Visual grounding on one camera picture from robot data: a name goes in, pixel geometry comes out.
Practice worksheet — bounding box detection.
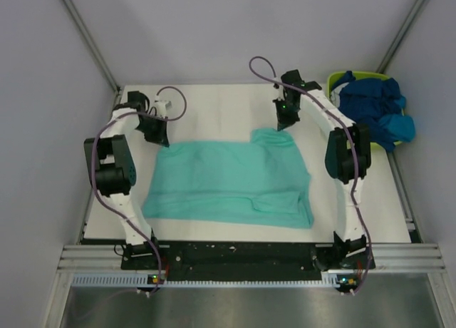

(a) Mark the green plastic bin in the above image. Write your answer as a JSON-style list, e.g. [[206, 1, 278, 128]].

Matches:
[[326, 70, 407, 151]]

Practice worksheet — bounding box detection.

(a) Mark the dark blue t shirt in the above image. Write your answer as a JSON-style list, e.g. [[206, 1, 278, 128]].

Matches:
[[333, 70, 403, 153]]

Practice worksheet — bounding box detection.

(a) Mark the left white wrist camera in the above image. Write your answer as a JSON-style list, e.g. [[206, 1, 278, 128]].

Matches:
[[154, 100, 172, 118]]

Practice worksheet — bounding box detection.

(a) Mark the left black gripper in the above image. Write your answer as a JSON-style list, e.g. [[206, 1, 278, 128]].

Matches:
[[135, 114, 169, 147]]

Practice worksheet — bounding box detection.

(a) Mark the grey slotted cable duct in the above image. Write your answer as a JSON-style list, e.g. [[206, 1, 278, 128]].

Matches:
[[71, 273, 340, 289]]

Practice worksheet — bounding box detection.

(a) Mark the left aluminium frame post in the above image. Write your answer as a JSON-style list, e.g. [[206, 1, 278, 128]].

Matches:
[[60, 0, 120, 93]]

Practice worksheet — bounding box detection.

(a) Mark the right aluminium frame post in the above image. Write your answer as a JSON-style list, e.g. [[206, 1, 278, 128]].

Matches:
[[375, 0, 430, 74]]

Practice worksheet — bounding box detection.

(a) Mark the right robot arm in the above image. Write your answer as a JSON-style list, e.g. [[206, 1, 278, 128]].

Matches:
[[274, 69, 371, 270]]

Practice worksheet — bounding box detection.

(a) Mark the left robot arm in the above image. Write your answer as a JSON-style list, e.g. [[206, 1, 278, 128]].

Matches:
[[83, 91, 170, 269]]

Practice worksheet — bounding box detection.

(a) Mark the teal t shirt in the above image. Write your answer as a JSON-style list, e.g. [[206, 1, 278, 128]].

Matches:
[[142, 128, 314, 229]]

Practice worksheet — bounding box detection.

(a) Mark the aluminium frame post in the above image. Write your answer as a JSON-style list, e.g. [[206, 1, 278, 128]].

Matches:
[[60, 0, 120, 93], [375, 0, 430, 74]]

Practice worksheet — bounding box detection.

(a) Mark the light blue t shirt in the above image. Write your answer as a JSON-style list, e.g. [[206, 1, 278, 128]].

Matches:
[[378, 95, 416, 152]]

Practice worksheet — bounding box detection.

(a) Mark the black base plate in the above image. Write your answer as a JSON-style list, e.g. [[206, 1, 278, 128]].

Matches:
[[121, 240, 375, 281]]

